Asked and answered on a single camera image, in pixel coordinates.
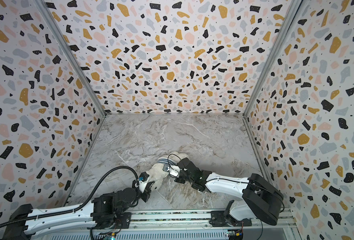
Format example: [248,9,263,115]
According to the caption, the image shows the white fluffy teddy bear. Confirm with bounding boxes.
[145,152,188,191]

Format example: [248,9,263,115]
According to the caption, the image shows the blue white striped knit sweater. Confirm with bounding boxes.
[157,155,180,166]

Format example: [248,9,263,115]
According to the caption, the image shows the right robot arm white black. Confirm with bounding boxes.
[169,158,284,227]

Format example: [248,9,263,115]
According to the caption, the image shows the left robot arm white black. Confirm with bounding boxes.
[2,181,155,240]

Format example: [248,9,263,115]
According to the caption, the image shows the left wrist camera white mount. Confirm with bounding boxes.
[139,172,150,193]

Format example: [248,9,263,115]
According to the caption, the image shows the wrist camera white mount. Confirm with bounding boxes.
[139,172,150,193]
[163,165,180,178]

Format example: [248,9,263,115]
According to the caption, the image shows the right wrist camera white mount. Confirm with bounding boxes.
[163,165,180,178]

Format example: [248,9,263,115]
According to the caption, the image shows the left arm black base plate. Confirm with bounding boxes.
[91,212,132,230]

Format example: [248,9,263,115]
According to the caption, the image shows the black corrugated cable conduit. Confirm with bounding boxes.
[0,165,140,238]

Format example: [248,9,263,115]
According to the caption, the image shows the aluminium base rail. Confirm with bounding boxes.
[38,208,297,232]

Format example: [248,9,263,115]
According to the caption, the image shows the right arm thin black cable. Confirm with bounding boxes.
[166,152,285,211]

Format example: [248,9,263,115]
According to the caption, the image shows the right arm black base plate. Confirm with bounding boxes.
[209,200,255,227]

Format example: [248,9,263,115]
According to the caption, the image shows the grey vented cable duct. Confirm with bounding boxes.
[48,230,229,240]

